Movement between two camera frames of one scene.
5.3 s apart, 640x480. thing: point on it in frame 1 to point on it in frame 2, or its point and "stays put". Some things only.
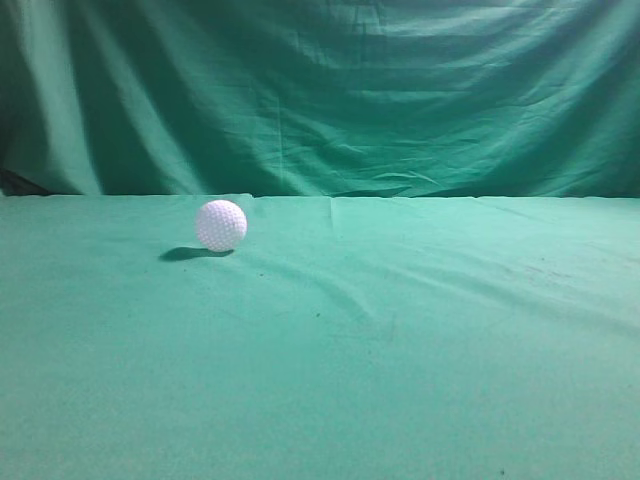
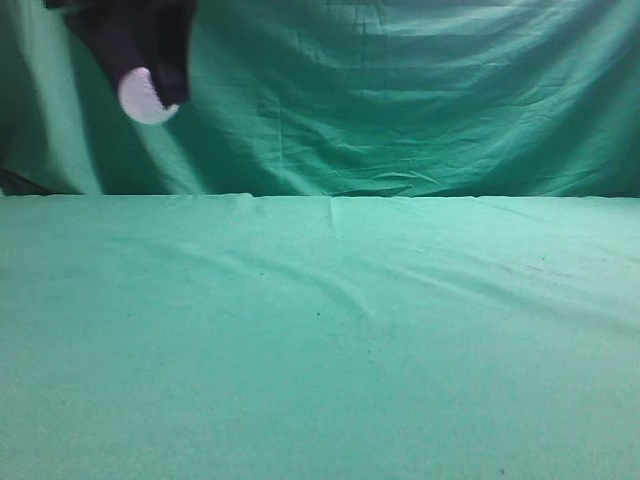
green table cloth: x=344 y=338 stays put
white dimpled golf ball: x=222 y=226 to x=140 y=99
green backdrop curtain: x=494 y=99 stays put
